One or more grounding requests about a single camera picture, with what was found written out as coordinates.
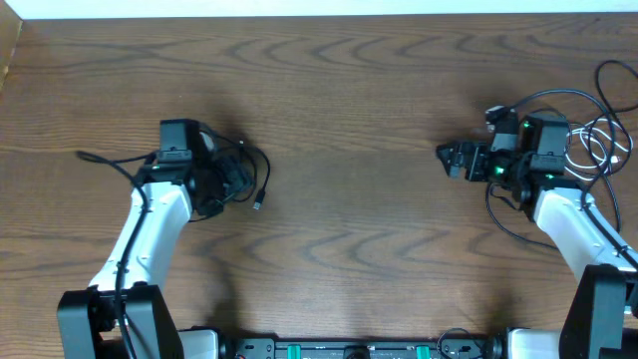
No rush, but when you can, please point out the white usb cable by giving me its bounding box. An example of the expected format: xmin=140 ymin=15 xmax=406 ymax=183
xmin=565 ymin=118 xmax=634 ymax=181

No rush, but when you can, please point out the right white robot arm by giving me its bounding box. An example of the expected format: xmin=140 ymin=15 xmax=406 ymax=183
xmin=436 ymin=112 xmax=637 ymax=359

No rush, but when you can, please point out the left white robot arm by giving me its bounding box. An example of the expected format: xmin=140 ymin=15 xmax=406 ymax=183
xmin=57 ymin=119 xmax=256 ymax=358

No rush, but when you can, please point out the cardboard box edge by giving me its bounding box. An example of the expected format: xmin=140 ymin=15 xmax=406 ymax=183
xmin=0 ymin=0 xmax=23 ymax=88

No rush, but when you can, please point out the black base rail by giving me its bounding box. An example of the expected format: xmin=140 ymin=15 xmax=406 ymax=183
xmin=217 ymin=334 xmax=506 ymax=359

